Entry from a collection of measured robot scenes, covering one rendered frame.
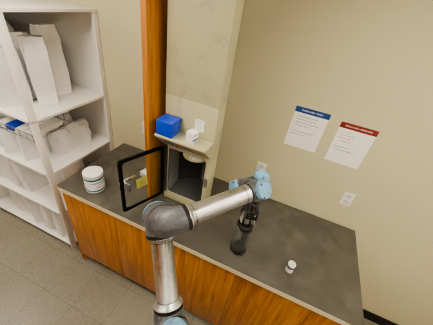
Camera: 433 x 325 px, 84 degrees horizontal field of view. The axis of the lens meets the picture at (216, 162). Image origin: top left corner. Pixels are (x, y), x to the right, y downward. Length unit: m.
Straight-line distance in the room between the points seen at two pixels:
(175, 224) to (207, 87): 0.71
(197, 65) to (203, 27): 0.17
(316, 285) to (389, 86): 1.15
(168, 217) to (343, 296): 1.15
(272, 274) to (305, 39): 1.32
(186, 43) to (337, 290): 1.54
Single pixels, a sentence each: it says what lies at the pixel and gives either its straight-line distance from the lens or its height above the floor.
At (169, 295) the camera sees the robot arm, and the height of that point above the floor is 1.23.
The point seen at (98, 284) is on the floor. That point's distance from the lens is 2.56.
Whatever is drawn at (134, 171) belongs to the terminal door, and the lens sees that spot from 1.49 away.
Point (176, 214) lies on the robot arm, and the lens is 0.84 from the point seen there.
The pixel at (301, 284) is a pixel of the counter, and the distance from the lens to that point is 1.58.
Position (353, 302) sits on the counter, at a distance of 1.69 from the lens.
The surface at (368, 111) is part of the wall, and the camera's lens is 1.63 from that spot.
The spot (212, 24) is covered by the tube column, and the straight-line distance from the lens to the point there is 1.20.
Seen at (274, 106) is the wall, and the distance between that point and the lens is 1.64.
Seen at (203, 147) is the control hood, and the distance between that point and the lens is 1.29.
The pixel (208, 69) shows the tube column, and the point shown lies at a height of 1.89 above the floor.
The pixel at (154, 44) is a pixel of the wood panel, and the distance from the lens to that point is 1.33.
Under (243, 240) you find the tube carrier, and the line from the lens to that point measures 1.44.
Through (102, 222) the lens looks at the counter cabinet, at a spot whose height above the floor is 0.72.
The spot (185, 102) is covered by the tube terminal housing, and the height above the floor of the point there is 1.69.
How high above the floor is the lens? 2.20
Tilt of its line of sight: 35 degrees down
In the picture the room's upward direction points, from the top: 10 degrees clockwise
